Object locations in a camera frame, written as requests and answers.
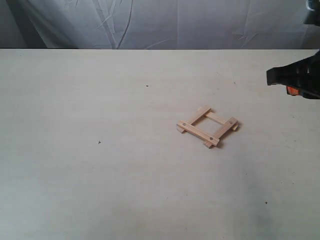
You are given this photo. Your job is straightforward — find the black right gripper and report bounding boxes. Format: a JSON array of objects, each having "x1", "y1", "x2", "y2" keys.
[{"x1": 266, "y1": 51, "x2": 320, "y2": 99}]

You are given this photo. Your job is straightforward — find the wood strip with holes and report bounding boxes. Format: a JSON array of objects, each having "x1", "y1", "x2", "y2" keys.
[
  {"x1": 212, "y1": 117, "x2": 238, "y2": 140},
  {"x1": 177, "y1": 120, "x2": 220, "y2": 148}
]

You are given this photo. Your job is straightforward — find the plain pale wood strip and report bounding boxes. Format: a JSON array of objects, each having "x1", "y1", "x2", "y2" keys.
[{"x1": 176, "y1": 105, "x2": 211, "y2": 137}]

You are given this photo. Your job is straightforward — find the plain wood strip far right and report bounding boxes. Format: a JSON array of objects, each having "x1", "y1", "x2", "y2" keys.
[{"x1": 192, "y1": 105, "x2": 239, "y2": 132}]

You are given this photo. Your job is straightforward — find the white backdrop cloth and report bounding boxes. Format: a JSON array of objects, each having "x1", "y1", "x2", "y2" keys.
[{"x1": 0, "y1": 0, "x2": 320, "y2": 50}]

